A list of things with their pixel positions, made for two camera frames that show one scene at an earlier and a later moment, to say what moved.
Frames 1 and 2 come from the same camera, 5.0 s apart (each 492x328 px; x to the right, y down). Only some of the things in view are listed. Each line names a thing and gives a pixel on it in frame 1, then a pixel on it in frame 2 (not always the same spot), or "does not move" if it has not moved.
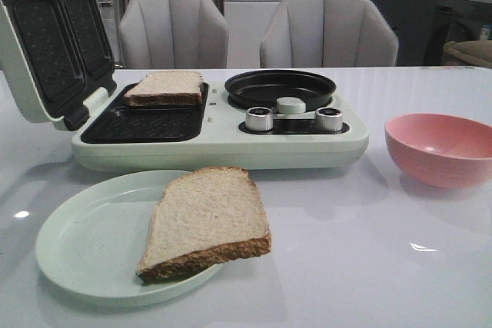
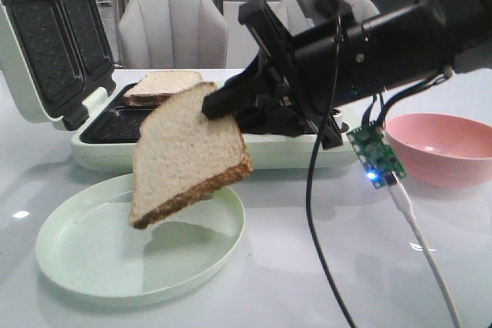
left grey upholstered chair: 173,28 does not move
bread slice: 206,217 to 183,154
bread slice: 167,88 does not move
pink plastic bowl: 440,150 does not move
